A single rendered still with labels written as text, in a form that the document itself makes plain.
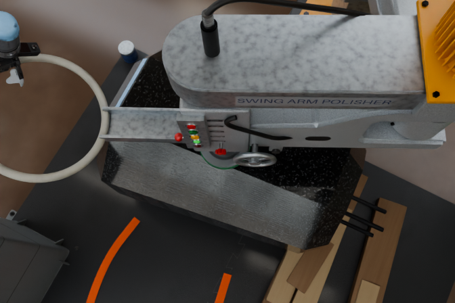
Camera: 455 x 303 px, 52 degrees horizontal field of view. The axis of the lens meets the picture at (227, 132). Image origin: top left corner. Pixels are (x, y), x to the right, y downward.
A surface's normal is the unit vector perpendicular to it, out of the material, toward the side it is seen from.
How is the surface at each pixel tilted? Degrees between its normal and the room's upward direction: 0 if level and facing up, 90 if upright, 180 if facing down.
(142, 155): 45
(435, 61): 0
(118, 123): 2
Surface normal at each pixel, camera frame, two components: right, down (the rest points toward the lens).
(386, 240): -0.04, -0.31
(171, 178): -0.30, 0.40
